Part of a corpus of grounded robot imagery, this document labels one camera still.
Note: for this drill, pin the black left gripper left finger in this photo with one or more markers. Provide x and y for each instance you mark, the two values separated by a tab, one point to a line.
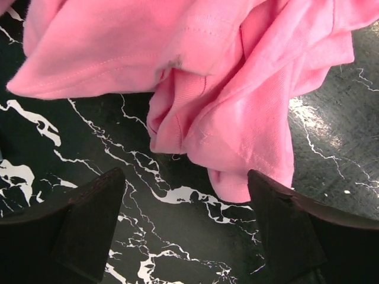
65	238

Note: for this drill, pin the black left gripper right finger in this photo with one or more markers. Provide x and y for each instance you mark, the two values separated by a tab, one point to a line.
305	241

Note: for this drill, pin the pink t-shirt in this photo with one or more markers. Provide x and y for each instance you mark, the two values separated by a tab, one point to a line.
222	73

